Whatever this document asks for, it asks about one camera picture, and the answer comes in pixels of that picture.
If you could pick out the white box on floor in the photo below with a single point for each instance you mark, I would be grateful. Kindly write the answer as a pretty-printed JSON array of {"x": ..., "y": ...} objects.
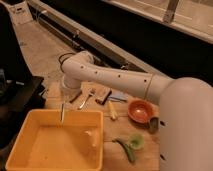
[{"x": 20, "y": 13}]

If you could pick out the blue flat tool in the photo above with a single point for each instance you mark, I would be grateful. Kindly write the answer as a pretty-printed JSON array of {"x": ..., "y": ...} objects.
[{"x": 115, "y": 99}]

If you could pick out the black side stand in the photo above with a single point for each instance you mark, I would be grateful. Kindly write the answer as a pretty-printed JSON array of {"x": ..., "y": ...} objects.
[{"x": 13, "y": 111}]

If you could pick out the small metal cup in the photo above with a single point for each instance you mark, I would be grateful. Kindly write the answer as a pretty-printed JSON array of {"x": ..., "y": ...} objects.
[{"x": 153, "y": 125}]

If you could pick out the yellow corn piece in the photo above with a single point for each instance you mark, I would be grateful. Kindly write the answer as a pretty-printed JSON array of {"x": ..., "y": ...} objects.
[{"x": 112, "y": 111}]

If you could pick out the yellow plastic tray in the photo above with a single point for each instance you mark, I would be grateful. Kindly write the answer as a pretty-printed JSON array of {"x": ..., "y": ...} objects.
[{"x": 47, "y": 142}]

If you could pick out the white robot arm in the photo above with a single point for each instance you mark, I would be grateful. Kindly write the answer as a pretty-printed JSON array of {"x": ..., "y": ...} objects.
[{"x": 185, "y": 108}]

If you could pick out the metal fork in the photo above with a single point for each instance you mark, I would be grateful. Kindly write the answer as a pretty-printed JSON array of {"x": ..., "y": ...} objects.
[{"x": 90, "y": 94}]

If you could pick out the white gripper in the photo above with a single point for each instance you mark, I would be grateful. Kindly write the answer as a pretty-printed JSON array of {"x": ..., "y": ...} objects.
[{"x": 70, "y": 88}]

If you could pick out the dark brown block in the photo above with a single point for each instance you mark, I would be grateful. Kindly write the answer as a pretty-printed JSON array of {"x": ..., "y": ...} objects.
[{"x": 103, "y": 97}]

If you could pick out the orange bowl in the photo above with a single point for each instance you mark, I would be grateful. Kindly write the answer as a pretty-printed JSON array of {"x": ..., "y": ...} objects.
[{"x": 140, "y": 111}]

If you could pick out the green plastic cup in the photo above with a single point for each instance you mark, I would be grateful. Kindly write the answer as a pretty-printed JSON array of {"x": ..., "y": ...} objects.
[{"x": 136, "y": 141}]

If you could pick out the wooden board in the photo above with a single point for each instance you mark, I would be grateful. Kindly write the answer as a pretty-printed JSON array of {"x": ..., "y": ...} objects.
[{"x": 114, "y": 158}]

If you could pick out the green vegetable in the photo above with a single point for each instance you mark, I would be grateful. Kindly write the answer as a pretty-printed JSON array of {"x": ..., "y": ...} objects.
[{"x": 127, "y": 149}]

